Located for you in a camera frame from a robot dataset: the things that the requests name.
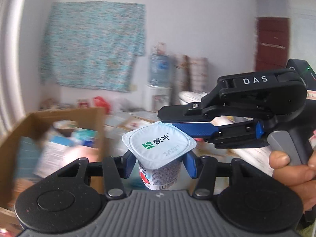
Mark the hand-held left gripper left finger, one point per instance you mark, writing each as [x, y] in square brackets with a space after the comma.
[129, 163]

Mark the white yogurt cup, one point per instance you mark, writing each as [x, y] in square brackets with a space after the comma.
[158, 143]

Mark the person's right hand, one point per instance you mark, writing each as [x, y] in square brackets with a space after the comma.
[298, 182]

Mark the brown cardboard box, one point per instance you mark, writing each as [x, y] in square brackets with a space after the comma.
[81, 118]

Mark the white water dispenser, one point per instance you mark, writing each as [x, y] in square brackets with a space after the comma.
[158, 98]

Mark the dark red door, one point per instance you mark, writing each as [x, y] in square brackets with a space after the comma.
[271, 44]

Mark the clear water bottle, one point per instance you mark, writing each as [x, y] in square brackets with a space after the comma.
[160, 69]

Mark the teal floral cloth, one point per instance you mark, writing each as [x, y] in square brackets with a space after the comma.
[93, 47]

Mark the leaning patterned boards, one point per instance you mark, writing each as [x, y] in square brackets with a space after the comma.
[195, 74]

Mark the blue cardboard packet white label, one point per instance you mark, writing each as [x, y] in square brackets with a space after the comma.
[54, 158]

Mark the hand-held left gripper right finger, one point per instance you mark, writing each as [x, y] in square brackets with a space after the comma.
[191, 165]

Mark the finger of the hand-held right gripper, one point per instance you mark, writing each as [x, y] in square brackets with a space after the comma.
[234, 135]
[187, 112]

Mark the red plastic bag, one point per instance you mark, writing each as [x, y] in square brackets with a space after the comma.
[101, 103]

